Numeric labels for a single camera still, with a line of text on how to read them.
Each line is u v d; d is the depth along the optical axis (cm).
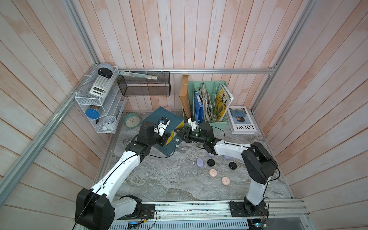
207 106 96
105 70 80
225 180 82
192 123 82
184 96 84
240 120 110
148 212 73
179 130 85
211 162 90
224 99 101
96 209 39
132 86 106
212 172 86
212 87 107
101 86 78
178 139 88
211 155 71
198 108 94
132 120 104
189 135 76
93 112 76
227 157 62
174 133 81
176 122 87
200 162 88
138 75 92
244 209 65
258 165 49
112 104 84
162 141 70
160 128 67
